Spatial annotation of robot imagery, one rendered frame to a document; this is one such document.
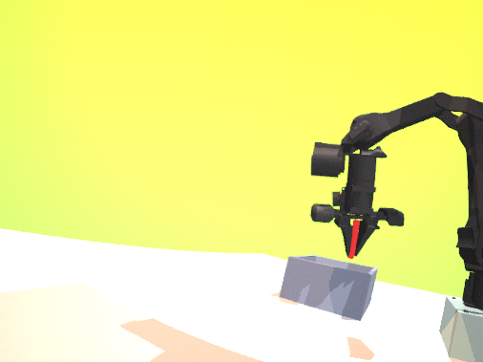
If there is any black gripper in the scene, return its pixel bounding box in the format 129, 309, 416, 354
310, 179, 405, 257

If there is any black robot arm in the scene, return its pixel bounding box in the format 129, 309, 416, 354
310, 92, 483, 310

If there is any red peg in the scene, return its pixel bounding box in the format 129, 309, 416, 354
347, 220, 360, 259

